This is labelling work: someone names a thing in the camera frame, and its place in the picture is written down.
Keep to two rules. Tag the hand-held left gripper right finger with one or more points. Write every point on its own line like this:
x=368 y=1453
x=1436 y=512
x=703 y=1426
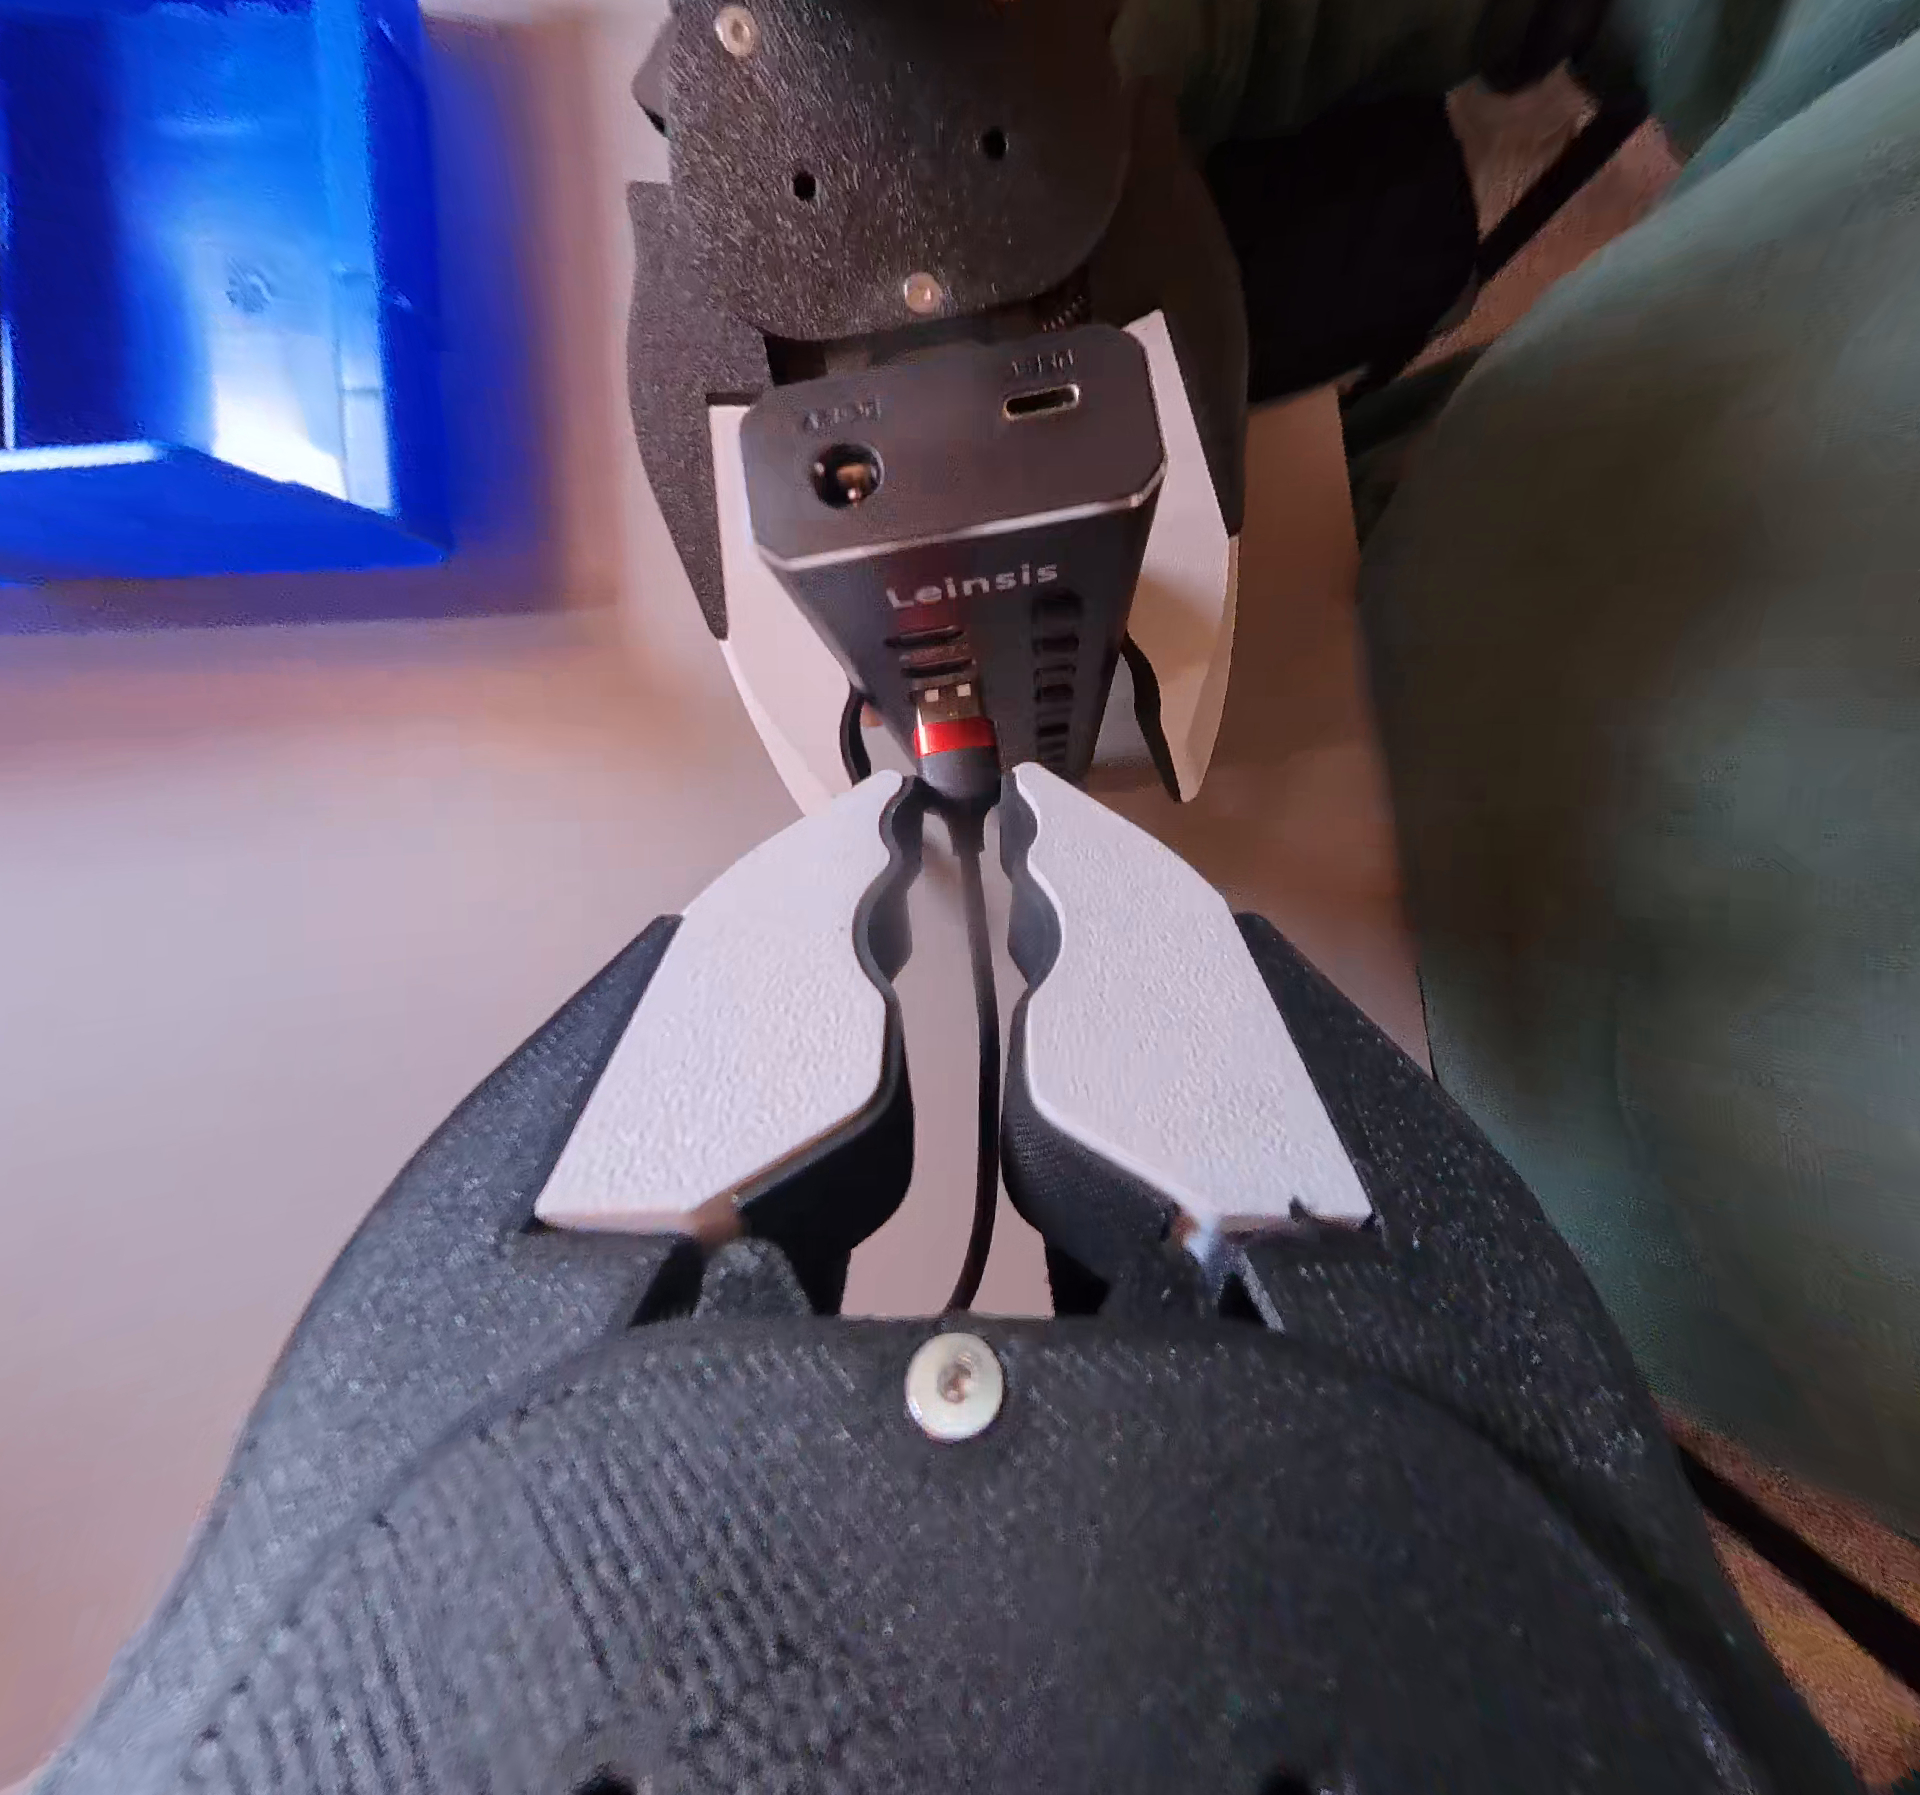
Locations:
x=1184 y=1045

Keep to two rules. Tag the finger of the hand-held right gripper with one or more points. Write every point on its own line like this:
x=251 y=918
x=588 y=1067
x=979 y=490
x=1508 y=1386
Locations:
x=1195 y=594
x=766 y=654

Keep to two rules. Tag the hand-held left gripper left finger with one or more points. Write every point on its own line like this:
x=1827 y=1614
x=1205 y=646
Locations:
x=734 y=1045

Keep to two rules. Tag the black USB hub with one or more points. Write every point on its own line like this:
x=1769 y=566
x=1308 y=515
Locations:
x=961 y=475

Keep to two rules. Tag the blue plastic bin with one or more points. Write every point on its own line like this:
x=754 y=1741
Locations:
x=224 y=253

